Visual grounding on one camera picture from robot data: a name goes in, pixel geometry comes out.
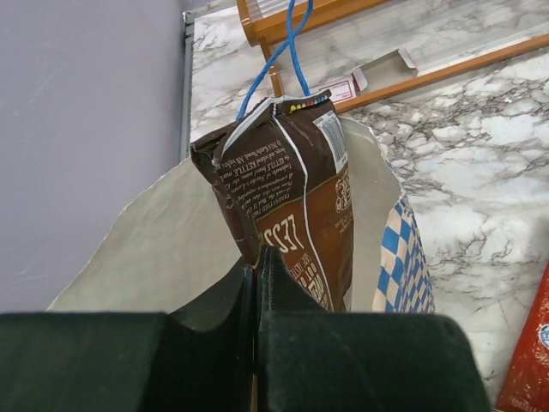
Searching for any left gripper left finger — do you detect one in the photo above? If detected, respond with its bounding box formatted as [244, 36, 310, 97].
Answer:
[1, 261, 254, 411]

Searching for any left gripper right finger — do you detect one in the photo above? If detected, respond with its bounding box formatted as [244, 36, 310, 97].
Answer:
[256, 246, 491, 411]

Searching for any blue checkered paper bag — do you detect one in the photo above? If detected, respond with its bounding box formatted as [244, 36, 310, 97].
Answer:
[50, 113, 434, 313]

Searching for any brown kettle chips bag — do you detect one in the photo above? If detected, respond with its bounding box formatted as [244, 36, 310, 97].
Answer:
[190, 91, 353, 312]

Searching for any red Doritos chips bag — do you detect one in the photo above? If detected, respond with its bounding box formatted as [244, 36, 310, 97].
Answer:
[495, 272, 549, 412]

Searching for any wooden two-tier shelf rack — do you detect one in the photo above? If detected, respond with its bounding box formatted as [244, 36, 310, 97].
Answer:
[234, 0, 549, 113]

